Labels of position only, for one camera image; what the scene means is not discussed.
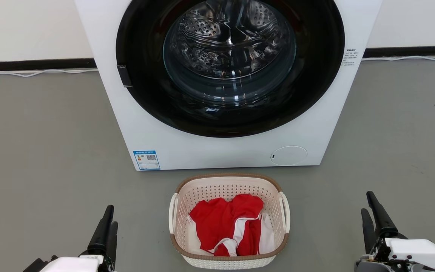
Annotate white perforated laundry basket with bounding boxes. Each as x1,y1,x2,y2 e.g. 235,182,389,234
168,173,291,270

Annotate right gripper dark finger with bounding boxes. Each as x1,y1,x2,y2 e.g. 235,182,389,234
362,209,377,254
367,192,398,238

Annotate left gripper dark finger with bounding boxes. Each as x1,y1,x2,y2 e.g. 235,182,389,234
107,222,119,265
88,205,114,254

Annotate white front-load washing machine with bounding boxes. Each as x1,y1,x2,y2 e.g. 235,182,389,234
75,0,383,171

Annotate small printed text label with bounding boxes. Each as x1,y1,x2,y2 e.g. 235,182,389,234
341,48,359,67

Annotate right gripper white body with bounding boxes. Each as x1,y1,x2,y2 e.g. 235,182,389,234
355,238,435,272

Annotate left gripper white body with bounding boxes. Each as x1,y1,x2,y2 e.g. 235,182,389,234
40,254,116,272

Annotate black baseboard strip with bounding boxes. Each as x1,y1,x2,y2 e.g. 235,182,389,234
363,45,435,58
0,58,97,71

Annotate white floor cable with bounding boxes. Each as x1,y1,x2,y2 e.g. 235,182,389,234
0,69,98,77
361,55,435,62

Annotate blue energy label sticker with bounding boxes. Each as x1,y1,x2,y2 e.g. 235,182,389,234
133,150,161,171

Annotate black door latch handle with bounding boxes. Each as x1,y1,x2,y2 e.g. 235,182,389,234
117,64,133,88

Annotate round white filter cover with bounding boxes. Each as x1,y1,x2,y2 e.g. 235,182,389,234
270,146,308,166

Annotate round black glass washer door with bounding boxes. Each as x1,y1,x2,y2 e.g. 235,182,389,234
116,0,345,138

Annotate red garment with white trim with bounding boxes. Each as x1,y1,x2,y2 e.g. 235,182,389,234
189,194,264,257

